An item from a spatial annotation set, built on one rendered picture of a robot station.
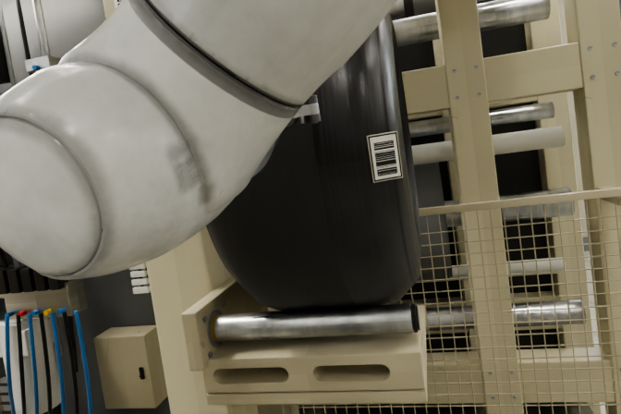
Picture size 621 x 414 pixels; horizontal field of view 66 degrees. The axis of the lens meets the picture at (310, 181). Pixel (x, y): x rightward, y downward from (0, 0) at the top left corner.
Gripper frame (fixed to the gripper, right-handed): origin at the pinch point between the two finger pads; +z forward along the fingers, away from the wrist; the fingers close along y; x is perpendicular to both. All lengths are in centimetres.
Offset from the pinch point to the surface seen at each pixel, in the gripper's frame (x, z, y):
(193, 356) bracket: 37.3, 7.0, 24.9
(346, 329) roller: 36.1, 11.0, 0.0
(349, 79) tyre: -1.9, 5.2, -7.2
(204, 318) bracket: 32.1, 9.6, 22.9
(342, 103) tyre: 0.8, 3.8, -6.0
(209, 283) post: 30.4, 19.7, 26.1
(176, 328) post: 38, 18, 34
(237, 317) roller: 33.8, 12.5, 18.6
